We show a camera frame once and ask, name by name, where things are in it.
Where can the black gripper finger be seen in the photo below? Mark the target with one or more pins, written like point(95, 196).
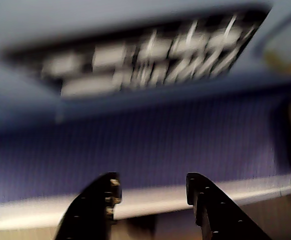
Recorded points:
point(223, 217)
point(88, 212)

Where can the blue toy kitchen cabinet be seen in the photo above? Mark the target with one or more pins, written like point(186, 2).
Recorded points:
point(35, 25)

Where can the blue woven mat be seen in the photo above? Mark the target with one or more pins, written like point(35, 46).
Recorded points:
point(145, 150)

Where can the black dish print panel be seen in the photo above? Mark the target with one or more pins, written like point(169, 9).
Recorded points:
point(140, 55)

